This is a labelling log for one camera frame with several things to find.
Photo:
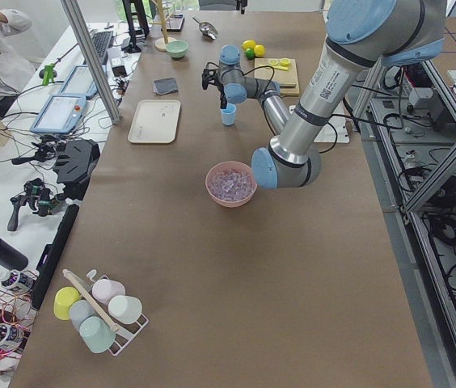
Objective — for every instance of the yellow cup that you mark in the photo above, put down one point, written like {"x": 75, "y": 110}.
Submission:
{"x": 64, "y": 299}

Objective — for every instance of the lower yellow lemon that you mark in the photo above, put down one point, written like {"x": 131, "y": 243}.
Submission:
{"x": 259, "y": 50}

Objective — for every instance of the white cup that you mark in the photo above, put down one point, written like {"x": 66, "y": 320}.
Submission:
{"x": 126, "y": 309}

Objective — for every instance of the metal ice scoop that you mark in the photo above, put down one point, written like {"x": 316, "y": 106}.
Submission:
{"x": 206, "y": 28}

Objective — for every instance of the black keyboard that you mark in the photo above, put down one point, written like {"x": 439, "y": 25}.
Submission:
{"x": 102, "y": 41}

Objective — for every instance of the lower lemon half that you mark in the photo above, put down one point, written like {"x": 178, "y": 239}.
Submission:
{"x": 285, "y": 62}

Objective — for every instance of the yellow plastic knife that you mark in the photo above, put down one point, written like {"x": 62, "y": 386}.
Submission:
{"x": 278, "y": 67}

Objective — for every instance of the pink bowl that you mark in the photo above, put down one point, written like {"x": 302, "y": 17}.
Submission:
{"x": 224, "y": 166}

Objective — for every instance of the far teach pendant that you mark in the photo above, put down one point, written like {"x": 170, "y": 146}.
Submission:
{"x": 79, "y": 82}

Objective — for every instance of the upper yellow lemon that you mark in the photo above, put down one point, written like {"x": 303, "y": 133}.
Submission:
{"x": 248, "y": 44}

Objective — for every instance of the green lime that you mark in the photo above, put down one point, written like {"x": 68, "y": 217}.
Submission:
{"x": 249, "y": 53}

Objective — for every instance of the wooden cup tree stand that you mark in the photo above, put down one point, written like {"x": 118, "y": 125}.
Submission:
{"x": 161, "y": 43}

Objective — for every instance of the pink cup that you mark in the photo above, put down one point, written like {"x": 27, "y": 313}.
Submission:
{"x": 104, "y": 290}

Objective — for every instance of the mint cup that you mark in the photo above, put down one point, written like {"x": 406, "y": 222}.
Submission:
{"x": 96, "y": 334}

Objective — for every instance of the yellow lemon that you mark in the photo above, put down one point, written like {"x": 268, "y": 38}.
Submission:
{"x": 248, "y": 44}
{"x": 259, "y": 50}

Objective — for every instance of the white wire cup rack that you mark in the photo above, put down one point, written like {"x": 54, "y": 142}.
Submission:
{"x": 125, "y": 333}

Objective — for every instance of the light blue cup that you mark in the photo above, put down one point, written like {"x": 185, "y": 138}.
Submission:
{"x": 228, "y": 114}

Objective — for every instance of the wooden cutting board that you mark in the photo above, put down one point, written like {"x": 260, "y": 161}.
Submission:
{"x": 287, "y": 80}

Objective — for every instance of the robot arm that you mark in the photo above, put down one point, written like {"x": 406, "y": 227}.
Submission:
{"x": 359, "y": 34}

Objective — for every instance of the teach pendant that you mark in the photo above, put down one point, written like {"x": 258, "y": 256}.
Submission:
{"x": 60, "y": 114}
{"x": 79, "y": 82}

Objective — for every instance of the grey folded cloth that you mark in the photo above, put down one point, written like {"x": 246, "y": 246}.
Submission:
{"x": 165, "y": 86}

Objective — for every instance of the clear ice cubes pile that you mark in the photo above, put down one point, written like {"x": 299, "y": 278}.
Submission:
{"x": 231, "y": 185}

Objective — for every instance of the mint green bowl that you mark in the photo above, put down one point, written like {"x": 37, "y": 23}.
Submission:
{"x": 177, "y": 48}

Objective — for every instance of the cream rabbit tray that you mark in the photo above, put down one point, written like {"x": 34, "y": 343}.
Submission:
{"x": 155, "y": 121}

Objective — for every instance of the grey cup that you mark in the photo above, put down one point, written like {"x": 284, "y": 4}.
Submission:
{"x": 79, "y": 312}

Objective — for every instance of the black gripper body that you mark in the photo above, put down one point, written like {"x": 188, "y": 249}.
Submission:
{"x": 223, "y": 100}

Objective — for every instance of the aluminium frame post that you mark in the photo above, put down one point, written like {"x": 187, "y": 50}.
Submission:
{"x": 77, "y": 22}

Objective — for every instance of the near teach pendant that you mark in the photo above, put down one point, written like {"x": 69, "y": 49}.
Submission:
{"x": 60, "y": 114}

